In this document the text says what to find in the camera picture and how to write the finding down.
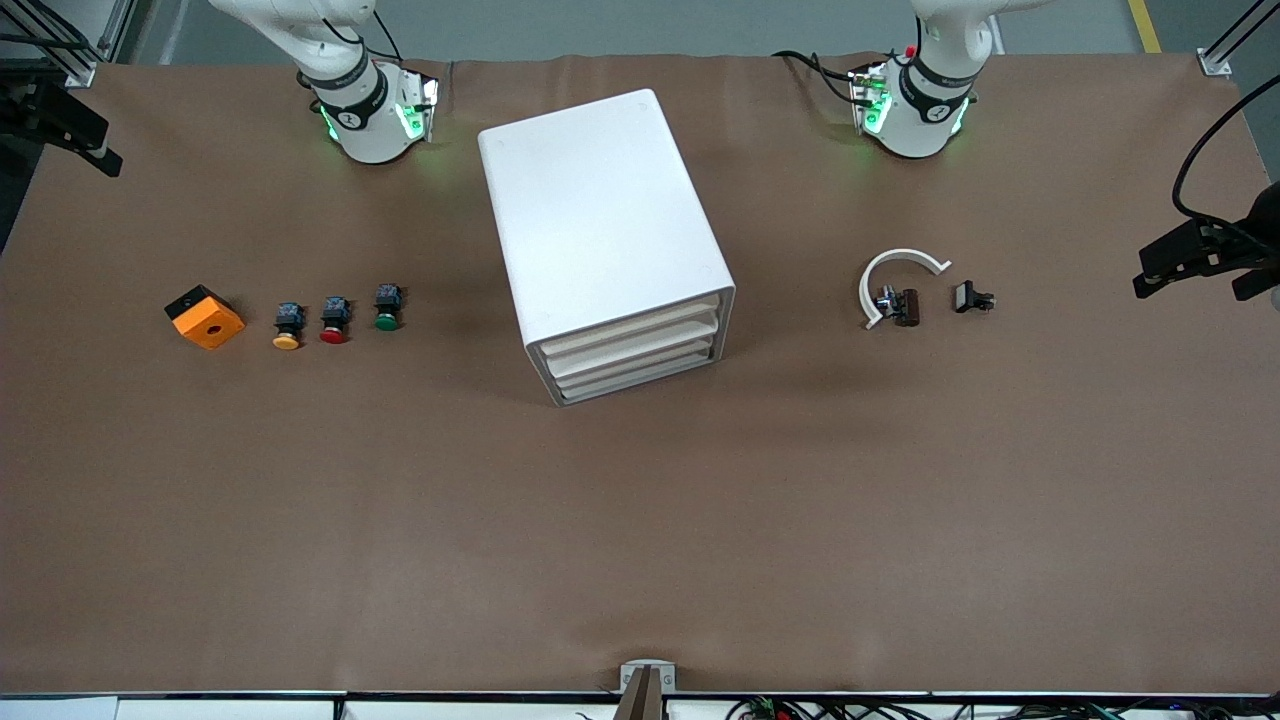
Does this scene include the black left arm base cable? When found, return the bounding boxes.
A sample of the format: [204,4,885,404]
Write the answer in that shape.
[775,15,926,106]

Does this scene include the white table edge rail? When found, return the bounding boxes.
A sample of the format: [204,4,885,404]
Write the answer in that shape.
[0,692,1280,720]

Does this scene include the aluminium frame post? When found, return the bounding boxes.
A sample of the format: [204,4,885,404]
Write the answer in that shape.
[0,0,136,89]
[1195,0,1280,77]

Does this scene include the metal clamp bracket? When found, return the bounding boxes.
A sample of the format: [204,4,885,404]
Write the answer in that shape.
[612,660,677,720]

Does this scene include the brown table mat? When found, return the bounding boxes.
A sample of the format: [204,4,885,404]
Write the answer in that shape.
[0,52,1280,696]

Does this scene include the tangled coloured cables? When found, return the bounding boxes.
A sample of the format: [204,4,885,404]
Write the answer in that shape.
[725,697,1280,720]

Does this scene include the white curved plastic ring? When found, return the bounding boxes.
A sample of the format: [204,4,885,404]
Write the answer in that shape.
[860,248,951,329]

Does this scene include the orange box with hole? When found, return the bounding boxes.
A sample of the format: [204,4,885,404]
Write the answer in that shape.
[165,285,246,351]

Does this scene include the black right arm base cable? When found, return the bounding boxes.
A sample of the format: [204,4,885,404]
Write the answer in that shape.
[295,10,406,91]

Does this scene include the black arm base cable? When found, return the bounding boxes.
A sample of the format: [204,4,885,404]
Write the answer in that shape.
[775,15,926,106]
[295,10,406,91]

